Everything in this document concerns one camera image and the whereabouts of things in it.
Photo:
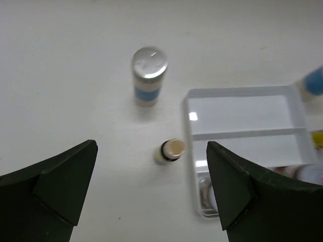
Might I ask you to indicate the short spice jar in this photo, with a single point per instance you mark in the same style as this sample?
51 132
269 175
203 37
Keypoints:
207 197

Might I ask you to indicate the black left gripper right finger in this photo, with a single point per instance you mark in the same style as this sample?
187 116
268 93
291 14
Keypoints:
259 204

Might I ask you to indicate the left tall blue-label jar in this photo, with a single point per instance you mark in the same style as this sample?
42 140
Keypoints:
148 65

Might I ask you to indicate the small yellow-label bottle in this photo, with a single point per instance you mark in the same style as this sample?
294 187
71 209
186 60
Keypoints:
169 151
317 137

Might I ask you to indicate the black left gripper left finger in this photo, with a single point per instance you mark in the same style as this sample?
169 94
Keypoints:
44 201

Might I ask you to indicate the left small yellow-label bottle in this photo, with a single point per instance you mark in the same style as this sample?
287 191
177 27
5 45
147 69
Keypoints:
169 151

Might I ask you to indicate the tall blue-label jar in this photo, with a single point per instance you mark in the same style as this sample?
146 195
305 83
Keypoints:
310 86
148 65

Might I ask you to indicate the white divided tray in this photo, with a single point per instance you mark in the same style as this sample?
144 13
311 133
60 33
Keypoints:
265 125

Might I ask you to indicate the right tall blue-label jar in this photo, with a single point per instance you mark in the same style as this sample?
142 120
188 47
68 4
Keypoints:
310 86

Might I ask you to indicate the right small yellow-label bottle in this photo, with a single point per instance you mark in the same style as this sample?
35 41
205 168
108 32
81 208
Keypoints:
317 137

